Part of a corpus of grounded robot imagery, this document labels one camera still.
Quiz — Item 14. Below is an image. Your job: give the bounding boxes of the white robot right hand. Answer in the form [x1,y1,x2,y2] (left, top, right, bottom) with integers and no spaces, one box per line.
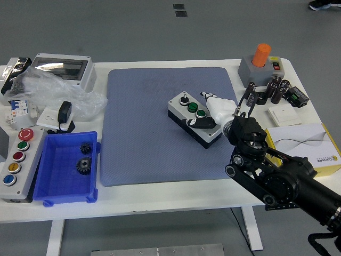
[181,91,238,131]

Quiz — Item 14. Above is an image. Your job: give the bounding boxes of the grey four-button control box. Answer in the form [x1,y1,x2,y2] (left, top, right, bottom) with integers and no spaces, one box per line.
[167,91,223,149]

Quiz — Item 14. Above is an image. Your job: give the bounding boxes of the grey five-button control box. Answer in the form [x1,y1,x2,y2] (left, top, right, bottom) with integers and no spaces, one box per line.
[0,127,47,204]

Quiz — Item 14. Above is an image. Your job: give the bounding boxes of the orange cylinder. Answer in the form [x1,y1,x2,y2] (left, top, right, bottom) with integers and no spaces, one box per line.
[251,43,272,68]

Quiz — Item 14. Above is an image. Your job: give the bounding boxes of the black module green terminal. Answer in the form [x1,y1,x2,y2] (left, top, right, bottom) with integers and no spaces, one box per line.
[286,85,310,108]

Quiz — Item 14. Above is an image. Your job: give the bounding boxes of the grey-blue mat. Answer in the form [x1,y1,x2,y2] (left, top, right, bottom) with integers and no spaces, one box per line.
[100,67,242,187]

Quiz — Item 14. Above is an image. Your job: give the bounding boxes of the white and yellow cardboard box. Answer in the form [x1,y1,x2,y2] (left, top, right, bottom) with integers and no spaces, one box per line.
[264,122,341,178]

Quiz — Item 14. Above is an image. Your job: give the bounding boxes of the white table leg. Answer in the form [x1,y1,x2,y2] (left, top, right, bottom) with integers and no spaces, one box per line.
[45,220,66,256]
[241,206,264,251]

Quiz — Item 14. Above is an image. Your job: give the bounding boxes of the small black gear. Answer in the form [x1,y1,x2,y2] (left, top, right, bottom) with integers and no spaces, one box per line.
[79,142,93,155]

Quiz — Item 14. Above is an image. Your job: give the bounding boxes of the grey distribution box clear cover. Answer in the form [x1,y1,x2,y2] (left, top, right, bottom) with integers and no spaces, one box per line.
[30,52,96,93]

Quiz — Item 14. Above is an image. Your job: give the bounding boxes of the large black gear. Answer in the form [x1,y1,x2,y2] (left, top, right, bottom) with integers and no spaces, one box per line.
[75,157,93,176]

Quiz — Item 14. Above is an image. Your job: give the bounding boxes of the grey metal plate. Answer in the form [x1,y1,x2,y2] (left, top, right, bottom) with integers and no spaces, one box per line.
[90,243,225,256]

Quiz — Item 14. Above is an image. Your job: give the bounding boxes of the black power adapter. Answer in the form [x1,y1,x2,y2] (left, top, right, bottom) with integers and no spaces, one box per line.
[57,100,73,125]

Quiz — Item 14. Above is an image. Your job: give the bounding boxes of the clear plastic bag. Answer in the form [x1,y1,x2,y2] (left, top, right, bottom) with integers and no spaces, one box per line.
[4,66,109,119]

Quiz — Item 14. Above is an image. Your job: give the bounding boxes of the blue plastic bin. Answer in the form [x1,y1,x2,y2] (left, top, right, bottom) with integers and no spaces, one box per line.
[32,130,101,207]

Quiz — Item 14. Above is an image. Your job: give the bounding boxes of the white circuit breaker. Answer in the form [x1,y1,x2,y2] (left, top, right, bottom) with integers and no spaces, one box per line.
[5,99,30,126]

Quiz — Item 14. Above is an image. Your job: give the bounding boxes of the white box with black lid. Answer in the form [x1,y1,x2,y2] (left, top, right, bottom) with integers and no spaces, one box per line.
[0,57,33,106]

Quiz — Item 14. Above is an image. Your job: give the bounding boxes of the black ring holder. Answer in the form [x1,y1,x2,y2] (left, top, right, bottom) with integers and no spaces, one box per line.
[256,91,269,105]

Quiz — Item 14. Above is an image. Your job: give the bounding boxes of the grey switch box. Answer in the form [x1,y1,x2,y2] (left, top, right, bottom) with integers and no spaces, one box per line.
[237,55,286,87]

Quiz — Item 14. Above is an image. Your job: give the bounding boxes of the white wall switch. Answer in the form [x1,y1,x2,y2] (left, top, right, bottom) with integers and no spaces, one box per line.
[267,103,303,126]

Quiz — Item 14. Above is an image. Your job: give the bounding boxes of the black cable under table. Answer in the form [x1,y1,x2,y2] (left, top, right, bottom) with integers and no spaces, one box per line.
[230,207,255,256]

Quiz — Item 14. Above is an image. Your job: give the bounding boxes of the black adapter cord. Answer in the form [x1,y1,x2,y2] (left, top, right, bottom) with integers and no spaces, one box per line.
[47,120,77,134]

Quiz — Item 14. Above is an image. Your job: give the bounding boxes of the white wall socket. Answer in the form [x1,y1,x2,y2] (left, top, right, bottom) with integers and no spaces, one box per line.
[36,106,72,128]

